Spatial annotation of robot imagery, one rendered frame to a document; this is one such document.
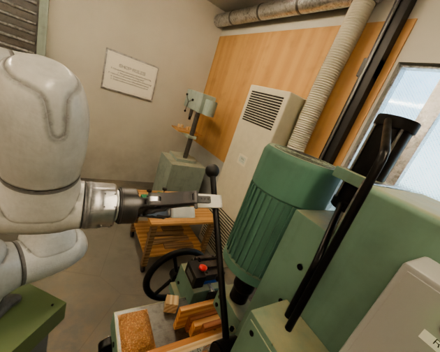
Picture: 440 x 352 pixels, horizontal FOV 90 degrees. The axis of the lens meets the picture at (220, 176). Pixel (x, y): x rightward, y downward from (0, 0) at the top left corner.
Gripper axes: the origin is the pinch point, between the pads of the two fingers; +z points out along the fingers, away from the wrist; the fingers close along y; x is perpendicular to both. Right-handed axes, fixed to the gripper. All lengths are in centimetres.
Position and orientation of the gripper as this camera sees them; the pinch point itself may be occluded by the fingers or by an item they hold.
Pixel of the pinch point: (202, 207)
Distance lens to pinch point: 56.9
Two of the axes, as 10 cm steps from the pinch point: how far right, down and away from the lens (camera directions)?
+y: 5.5, -3.1, -7.8
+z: 8.3, 1.0, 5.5
